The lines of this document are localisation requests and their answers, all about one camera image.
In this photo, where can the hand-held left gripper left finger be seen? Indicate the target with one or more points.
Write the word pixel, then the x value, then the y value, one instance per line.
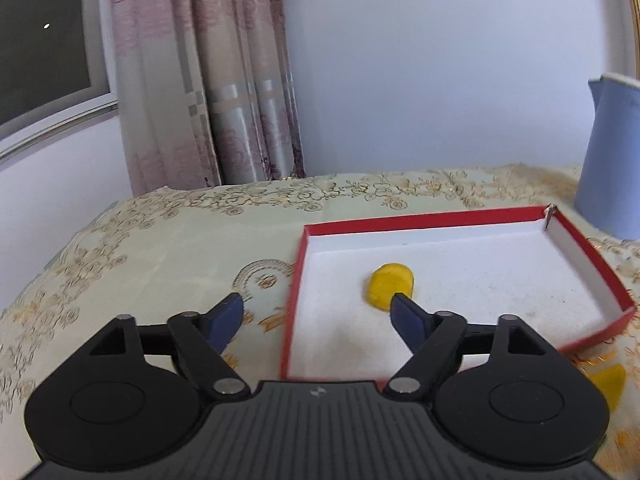
pixel 224 320

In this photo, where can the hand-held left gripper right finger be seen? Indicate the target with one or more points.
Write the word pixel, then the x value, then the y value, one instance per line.
pixel 407 320

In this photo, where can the yellow fruit piece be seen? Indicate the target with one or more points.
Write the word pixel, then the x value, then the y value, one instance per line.
pixel 607 385
pixel 387 282

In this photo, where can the red shallow cardboard box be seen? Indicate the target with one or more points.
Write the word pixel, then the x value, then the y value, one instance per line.
pixel 500 270

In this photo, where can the gold floral tablecloth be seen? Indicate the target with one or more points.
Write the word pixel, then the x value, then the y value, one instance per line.
pixel 165 250

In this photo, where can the pink patterned curtain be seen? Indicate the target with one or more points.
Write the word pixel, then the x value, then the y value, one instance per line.
pixel 210 75

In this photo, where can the light blue electric kettle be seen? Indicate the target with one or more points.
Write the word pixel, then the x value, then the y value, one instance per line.
pixel 610 160

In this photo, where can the white framed window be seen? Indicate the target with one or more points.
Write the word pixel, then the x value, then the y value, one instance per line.
pixel 40 30

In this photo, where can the gold curved frame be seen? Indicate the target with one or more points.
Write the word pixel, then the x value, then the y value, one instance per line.
pixel 633 15

